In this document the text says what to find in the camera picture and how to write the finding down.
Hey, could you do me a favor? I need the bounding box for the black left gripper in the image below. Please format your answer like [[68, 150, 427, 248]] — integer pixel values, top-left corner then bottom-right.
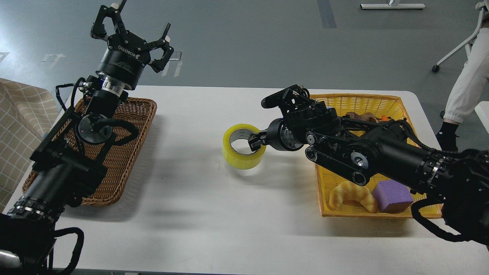
[[91, 0, 175, 91]]

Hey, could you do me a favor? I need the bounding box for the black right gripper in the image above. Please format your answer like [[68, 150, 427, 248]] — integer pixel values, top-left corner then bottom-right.
[[249, 118, 302, 152]]

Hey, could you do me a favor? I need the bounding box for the yellow tape roll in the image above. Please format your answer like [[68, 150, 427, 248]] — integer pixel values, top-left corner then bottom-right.
[[222, 124, 266, 170]]

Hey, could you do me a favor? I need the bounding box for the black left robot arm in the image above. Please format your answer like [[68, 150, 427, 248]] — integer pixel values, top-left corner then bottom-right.
[[1, 0, 174, 275]]

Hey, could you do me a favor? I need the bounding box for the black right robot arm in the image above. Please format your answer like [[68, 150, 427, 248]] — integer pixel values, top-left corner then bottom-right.
[[248, 85, 489, 245]]

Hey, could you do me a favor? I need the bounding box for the toy croissant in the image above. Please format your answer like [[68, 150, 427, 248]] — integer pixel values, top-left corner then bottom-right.
[[329, 181, 379, 213]]

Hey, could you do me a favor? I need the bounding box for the brown wicker basket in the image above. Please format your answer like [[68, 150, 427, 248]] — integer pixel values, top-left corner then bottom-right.
[[22, 97, 157, 207]]

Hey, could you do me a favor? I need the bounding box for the brown toy lion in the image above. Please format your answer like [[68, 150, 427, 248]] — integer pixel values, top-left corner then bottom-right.
[[344, 112, 381, 123]]

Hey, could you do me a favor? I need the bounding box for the beige checked cloth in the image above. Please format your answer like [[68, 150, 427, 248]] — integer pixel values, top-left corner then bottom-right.
[[0, 79, 59, 210]]

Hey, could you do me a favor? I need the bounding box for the yellow plastic basket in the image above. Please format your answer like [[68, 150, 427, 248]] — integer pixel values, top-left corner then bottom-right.
[[310, 94, 444, 219]]

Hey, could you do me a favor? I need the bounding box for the purple foam cube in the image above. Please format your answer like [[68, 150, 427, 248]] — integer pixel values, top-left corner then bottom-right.
[[372, 180, 414, 214]]

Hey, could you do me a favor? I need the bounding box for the white metal stand base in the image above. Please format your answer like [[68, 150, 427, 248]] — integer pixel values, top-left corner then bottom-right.
[[360, 3, 426, 10]]

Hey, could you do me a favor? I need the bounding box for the person in white clothes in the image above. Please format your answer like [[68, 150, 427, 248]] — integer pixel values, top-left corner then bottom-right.
[[436, 24, 489, 152]]

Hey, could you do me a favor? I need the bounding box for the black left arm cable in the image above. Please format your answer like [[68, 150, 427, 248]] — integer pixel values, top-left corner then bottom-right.
[[56, 76, 86, 113]]

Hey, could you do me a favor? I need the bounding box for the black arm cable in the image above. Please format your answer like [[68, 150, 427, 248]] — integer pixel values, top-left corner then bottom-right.
[[411, 197, 489, 243], [56, 76, 86, 113]]

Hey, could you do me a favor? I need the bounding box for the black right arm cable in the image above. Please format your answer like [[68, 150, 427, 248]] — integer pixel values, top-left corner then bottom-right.
[[411, 197, 489, 243]]

